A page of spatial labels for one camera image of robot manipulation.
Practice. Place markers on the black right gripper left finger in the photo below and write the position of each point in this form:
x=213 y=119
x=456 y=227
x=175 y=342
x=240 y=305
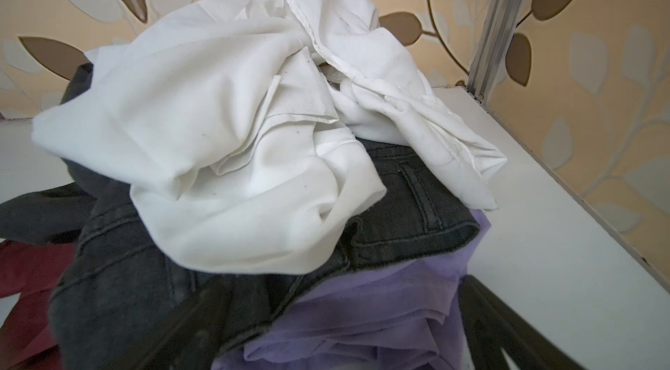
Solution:
x=188 y=338

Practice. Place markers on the dark grey denim jeans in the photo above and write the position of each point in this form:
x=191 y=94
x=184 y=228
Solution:
x=119 y=285

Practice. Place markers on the maroon cloth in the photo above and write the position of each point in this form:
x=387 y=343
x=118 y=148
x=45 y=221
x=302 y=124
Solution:
x=31 y=273

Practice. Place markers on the white cloth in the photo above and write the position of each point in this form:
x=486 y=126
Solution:
x=239 y=127

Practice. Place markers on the purple cloth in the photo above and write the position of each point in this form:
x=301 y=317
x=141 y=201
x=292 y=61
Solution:
x=406 y=316

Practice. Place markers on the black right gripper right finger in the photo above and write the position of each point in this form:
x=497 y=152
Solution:
x=495 y=332

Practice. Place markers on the aluminium frame post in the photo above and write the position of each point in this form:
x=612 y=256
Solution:
x=499 y=25

